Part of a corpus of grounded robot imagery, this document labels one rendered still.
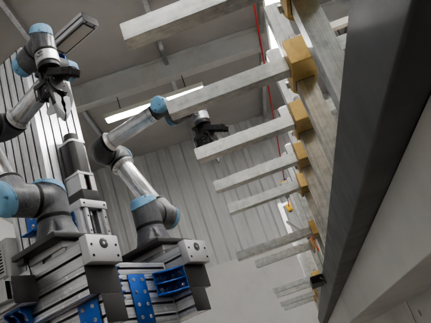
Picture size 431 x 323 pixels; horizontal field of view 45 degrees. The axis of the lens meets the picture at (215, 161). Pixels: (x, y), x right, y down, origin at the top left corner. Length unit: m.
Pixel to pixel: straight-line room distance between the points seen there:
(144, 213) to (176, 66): 5.85
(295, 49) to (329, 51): 0.22
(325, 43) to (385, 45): 0.36
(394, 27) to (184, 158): 10.12
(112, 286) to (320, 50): 1.16
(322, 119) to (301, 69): 0.10
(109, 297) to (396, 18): 1.44
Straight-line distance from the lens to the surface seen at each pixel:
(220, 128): 2.26
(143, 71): 8.00
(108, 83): 8.04
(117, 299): 1.71
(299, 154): 1.41
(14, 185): 1.81
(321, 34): 0.77
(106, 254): 1.70
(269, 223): 9.90
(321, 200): 1.45
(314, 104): 0.99
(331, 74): 0.73
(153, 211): 2.21
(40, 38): 1.80
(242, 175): 1.44
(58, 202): 1.86
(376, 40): 0.42
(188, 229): 10.00
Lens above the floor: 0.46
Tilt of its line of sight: 22 degrees up
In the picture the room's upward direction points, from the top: 19 degrees counter-clockwise
